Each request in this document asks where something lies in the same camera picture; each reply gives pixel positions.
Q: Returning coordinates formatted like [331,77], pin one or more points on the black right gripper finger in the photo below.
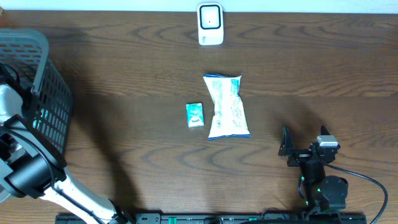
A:
[286,146]
[324,130]

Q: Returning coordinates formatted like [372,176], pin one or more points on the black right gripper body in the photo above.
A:
[299,155]

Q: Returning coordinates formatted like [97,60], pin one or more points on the yellow white snack bag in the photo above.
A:
[229,119]

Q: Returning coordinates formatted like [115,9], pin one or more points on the small teal gum pack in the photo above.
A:
[195,116]

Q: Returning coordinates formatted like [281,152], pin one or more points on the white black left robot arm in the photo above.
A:
[89,206]

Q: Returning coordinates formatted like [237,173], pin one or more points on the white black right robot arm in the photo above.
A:
[324,194]

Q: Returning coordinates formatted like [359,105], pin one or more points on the grey plastic mesh basket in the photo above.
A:
[36,107]

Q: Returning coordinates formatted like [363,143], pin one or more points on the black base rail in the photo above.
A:
[272,217]

